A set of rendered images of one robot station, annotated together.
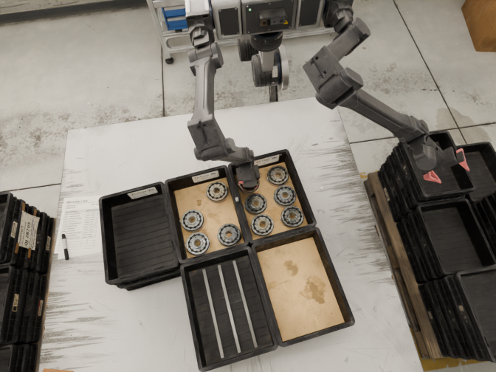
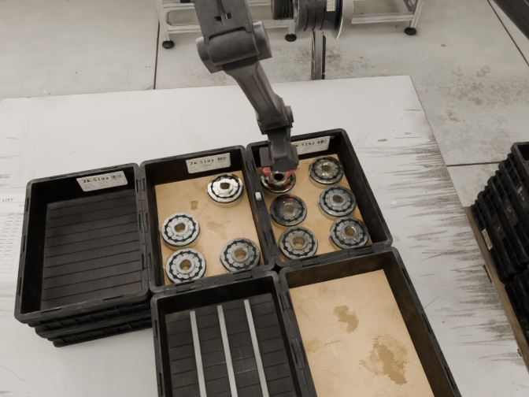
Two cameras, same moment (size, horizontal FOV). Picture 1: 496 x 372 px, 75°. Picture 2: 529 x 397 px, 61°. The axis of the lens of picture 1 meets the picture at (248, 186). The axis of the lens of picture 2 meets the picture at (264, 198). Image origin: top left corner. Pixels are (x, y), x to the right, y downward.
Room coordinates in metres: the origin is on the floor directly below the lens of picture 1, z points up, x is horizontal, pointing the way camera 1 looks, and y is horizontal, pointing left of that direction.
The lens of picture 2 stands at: (-0.10, 0.05, 1.90)
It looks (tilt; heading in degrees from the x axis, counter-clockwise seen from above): 56 degrees down; 359
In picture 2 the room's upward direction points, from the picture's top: straight up
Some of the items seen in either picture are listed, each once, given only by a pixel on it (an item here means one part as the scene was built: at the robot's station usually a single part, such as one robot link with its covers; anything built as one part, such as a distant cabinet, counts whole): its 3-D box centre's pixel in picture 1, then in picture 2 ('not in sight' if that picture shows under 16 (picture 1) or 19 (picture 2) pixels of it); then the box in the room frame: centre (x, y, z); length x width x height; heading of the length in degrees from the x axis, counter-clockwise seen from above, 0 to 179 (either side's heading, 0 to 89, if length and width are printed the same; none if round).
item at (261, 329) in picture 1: (227, 305); (231, 375); (0.13, 0.12, 0.87); 0.40 x 0.30 x 0.11; 11
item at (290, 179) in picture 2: (249, 182); (278, 177); (0.67, -0.01, 0.86); 0.10 x 0.10 x 0.01
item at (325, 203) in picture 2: (285, 195); (338, 200); (0.59, -0.17, 0.86); 0.10 x 0.10 x 0.01
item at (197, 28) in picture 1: (201, 35); not in sight; (0.98, 0.12, 1.45); 0.09 x 0.08 x 0.12; 94
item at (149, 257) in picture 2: (204, 211); (202, 213); (0.52, 0.20, 0.92); 0.40 x 0.30 x 0.02; 11
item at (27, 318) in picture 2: (137, 229); (84, 235); (0.46, 0.49, 0.92); 0.40 x 0.30 x 0.02; 11
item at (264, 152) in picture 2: (247, 170); (279, 150); (0.67, 0.00, 0.98); 0.10 x 0.07 x 0.07; 95
